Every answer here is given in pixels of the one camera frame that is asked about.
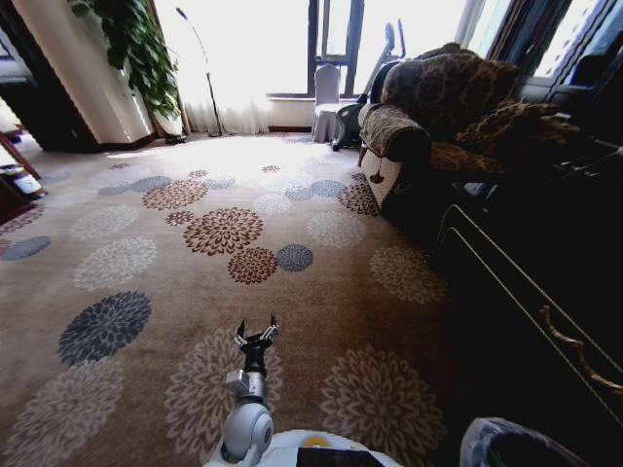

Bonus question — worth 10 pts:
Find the dark window frame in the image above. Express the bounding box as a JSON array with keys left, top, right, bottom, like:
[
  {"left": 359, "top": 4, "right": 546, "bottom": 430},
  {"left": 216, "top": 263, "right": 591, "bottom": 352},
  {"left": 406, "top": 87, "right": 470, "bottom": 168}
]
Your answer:
[{"left": 266, "top": 0, "right": 367, "bottom": 100}]

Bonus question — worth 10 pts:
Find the thin arched floor lamp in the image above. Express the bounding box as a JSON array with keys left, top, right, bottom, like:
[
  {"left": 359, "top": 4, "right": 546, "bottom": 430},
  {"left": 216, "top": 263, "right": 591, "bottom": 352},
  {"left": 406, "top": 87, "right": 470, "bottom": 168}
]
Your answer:
[{"left": 173, "top": 6, "right": 226, "bottom": 138}]

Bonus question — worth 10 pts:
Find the dark cabinet with gold trim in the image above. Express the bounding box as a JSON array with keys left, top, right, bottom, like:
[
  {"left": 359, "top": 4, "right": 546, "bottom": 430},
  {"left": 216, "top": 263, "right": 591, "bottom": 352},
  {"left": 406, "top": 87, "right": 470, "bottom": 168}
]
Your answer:
[{"left": 426, "top": 138, "right": 623, "bottom": 442}]

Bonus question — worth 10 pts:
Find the trash bin with bag liner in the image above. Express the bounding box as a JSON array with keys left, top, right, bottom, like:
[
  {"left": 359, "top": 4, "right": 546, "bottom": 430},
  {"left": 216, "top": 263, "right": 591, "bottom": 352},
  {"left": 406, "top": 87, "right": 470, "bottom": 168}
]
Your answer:
[{"left": 458, "top": 416, "right": 593, "bottom": 467}]

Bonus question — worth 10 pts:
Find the reddish wooden side table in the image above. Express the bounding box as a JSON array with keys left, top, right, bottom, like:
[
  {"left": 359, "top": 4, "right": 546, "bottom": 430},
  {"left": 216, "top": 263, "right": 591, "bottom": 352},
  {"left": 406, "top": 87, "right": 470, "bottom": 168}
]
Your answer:
[{"left": 0, "top": 129, "right": 49, "bottom": 226}]

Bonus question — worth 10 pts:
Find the exercise bike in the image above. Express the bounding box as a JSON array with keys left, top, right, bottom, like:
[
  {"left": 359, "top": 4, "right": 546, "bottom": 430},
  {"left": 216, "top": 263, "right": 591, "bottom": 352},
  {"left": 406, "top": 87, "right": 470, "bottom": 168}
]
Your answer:
[{"left": 329, "top": 18, "right": 407, "bottom": 152}]

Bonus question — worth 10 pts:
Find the gold cabinet drawer handle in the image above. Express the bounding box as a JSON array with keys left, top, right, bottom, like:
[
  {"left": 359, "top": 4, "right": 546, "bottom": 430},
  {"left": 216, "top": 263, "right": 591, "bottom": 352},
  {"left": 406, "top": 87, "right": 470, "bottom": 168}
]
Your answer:
[{"left": 537, "top": 305, "right": 623, "bottom": 399}]

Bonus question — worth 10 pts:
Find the chair with white cover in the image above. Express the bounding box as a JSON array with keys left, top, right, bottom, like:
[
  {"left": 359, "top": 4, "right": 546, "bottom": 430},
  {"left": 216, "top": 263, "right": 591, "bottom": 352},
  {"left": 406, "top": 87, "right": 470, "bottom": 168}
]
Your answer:
[{"left": 311, "top": 63, "right": 365, "bottom": 145}]

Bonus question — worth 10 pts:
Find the small white container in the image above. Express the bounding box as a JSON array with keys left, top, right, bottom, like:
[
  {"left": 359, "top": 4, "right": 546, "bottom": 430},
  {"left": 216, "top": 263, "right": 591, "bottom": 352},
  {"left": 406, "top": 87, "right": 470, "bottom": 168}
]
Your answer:
[{"left": 13, "top": 173, "right": 44, "bottom": 197}]

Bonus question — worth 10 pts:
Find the brown patterned armchair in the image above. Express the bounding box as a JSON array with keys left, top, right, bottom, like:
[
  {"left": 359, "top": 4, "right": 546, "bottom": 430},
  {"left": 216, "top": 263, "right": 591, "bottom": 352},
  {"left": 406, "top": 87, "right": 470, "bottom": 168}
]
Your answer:
[{"left": 357, "top": 42, "right": 585, "bottom": 221}]

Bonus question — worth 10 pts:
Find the white robot front shell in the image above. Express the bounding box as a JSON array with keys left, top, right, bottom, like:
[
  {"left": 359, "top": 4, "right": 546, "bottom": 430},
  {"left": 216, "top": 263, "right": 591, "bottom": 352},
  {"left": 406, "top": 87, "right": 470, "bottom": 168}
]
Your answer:
[{"left": 202, "top": 429, "right": 405, "bottom": 467}]

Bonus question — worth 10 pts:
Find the dark wooden door frame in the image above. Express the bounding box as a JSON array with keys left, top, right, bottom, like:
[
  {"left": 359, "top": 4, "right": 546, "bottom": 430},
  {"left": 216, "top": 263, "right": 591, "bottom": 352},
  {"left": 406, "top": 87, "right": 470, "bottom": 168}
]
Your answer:
[{"left": 0, "top": 0, "right": 101, "bottom": 153}]

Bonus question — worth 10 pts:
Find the white sheer curtain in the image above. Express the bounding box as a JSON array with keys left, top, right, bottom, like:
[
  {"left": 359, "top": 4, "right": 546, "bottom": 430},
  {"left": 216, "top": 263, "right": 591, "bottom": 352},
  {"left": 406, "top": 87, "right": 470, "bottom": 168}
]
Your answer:
[{"left": 178, "top": 90, "right": 272, "bottom": 137}]

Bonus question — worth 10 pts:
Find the green leafy potted plant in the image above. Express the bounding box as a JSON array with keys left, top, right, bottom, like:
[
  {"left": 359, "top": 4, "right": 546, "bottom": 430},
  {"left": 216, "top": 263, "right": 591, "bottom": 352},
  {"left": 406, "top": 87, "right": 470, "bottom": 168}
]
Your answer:
[{"left": 67, "top": 0, "right": 185, "bottom": 124}]

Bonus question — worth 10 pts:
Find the leopard print cushion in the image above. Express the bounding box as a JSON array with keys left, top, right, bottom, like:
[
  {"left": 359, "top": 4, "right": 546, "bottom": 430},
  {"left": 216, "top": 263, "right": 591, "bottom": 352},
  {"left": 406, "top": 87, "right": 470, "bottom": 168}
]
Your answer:
[{"left": 456, "top": 100, "right": 581, "bottom": 158}]

